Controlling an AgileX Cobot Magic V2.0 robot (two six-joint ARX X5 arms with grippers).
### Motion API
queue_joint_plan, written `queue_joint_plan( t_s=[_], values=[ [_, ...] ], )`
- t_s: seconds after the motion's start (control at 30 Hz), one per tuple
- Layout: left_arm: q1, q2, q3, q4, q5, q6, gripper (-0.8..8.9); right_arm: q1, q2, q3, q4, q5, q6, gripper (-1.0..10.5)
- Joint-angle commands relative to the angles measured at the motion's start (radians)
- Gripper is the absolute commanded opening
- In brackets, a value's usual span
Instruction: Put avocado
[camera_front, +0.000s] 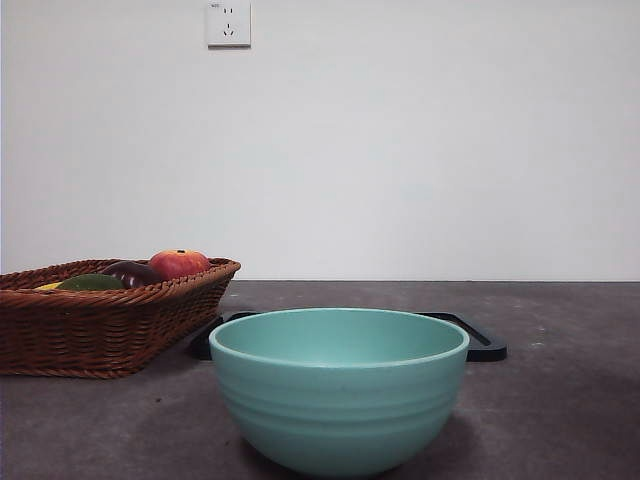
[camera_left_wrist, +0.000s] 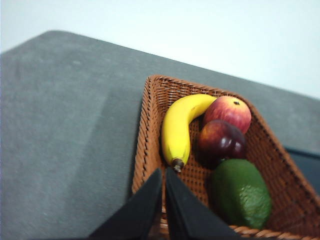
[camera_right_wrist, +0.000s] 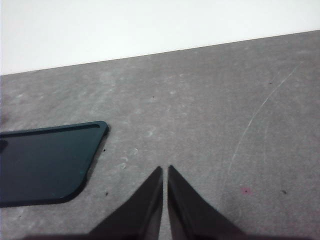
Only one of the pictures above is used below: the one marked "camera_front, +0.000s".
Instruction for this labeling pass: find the teal bowl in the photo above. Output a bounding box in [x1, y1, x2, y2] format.
[208, 307, 470, 479]

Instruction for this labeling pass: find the green avocado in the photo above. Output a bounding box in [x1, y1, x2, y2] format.
[59, 273, 125, 292]

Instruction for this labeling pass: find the red yellow apple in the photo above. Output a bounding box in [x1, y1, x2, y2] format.
[148, 248, 211, 282]

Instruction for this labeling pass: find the dark red plum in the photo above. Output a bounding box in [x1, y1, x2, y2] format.
[102, 260, 162, 290]

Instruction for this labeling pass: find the black tray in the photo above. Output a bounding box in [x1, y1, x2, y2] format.
[188, 310, 509, 362]

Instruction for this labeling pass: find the brown wicker basket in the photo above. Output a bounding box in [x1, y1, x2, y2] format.
[0, 257, 242, 379]

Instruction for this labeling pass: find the white wall socket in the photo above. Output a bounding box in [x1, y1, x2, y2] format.
[207, 0, 252, 50]

